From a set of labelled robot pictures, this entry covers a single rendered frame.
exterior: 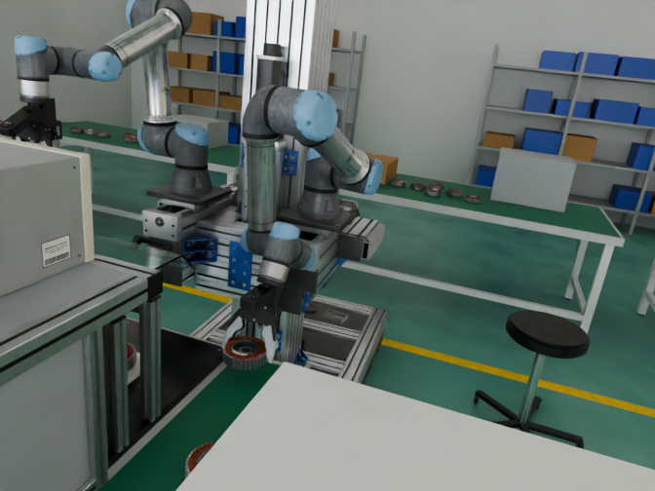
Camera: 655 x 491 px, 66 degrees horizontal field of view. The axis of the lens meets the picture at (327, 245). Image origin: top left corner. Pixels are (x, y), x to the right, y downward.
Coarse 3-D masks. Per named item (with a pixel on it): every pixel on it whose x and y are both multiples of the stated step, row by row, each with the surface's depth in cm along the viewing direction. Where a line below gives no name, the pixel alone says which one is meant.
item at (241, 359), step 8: (248, 336) 131; (224, 344) 128; (232, 344) 128; (240, 344) 130; (248, 344) 130; (256, 344) 129; (264, 344) 129; (224, 352) 124; (232, 352) 124; (240, 352) 126; (248, 352) 127; (256, 352) 125; (264, 352) 126; (224, 360) 125; (232, 360) 123; (240, 360) 123; (248, 360) 123; (256, 360) 123; (264, 360) 126; (240, 368) 123; (248, 368) 123
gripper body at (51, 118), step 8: (32, 104) 138; (40, 104) 141; (48, 104) 141; (40, 112) 139; (48, 112) 142; (40, 120) 140; (48, 120) 142; (56, 120) 144; (32, 128) 138; (40, 128) 138; (48, 128) 142; (56, 128) 143; (24, 136) 140; (32, 136) 139; (56, 136) 144
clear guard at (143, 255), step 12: (96, 240) 122; (108, 240) 123; (120, 240) 124; (96, 252) 115; (108, 252) 115; (120, 252) 116; (132, 252) 117; (144, 252) 118; (156, 252) 118; (168, 252) 119; (144, 264) 111; (156, 264) 112; (180, 264) 125
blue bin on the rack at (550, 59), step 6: (546, 54) 601; (552, 54) 599; (558, 54) 597; (564, 54) 595; (570, 54) 593; (540, 60) 630; (546, 60) 603; (552, 60) 601; (558, 60) 599; (564, 60) 597; (570, 60) 595; (540, 66) 607; (546, 66) 605; (552, 66) 603; (558, 66) 601; (564, 66) 599; (570, 66) 597
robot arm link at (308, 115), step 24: (288, 96) 122; (312, 96) 120; (264, 120) 126; (288, 120) 123; (312, 120) 120; (336, 120) 128; (312, 144) 130; (336, 144) 137; (336, 168) 149; (360, 168) 154; (360, 192) 162
